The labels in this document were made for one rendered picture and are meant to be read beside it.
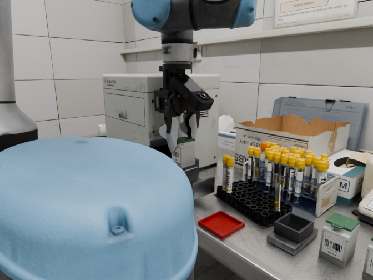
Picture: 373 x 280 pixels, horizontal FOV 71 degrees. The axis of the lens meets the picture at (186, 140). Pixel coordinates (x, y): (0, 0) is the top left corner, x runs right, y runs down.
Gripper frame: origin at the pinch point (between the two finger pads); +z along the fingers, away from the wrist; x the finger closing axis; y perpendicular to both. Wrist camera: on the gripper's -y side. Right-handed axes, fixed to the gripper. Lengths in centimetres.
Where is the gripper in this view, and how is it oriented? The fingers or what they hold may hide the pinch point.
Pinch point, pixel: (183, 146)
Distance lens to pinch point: 66.2
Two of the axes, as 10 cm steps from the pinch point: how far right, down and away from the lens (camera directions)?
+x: -7.6, 1.6, -6.3
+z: 0.0, 9.7, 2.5
